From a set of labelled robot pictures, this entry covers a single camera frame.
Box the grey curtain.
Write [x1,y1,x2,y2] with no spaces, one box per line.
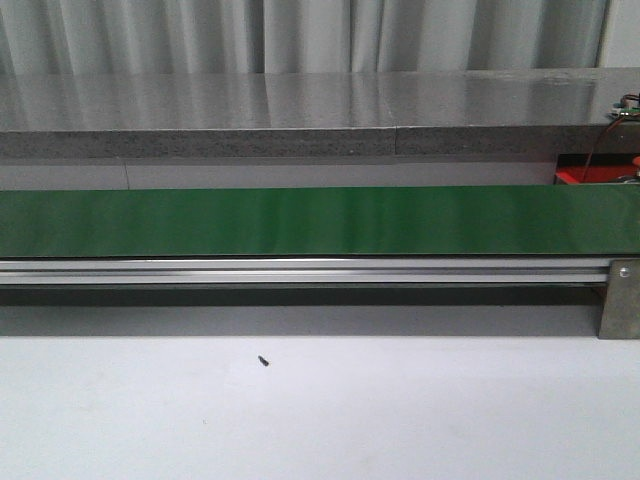
[1,1,610,75]

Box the metal conveyor support bracket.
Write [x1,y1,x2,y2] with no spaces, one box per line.
[598,259,640,340]

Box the grey stone counter ledge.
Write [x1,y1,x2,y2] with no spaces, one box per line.
[1,68,639,158]

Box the red and black wire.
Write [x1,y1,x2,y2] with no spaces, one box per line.
[579,92,640,185]

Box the red plastic tray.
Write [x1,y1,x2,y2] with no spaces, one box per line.
[554,153,639,184]

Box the green circuit board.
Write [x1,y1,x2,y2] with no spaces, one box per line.
[608,94,640,120]

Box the green conveyor belt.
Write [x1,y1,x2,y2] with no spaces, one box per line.
[1,184,639,258]

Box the aluminium conveyor side rail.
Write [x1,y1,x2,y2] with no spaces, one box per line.
[1,257,612,286]

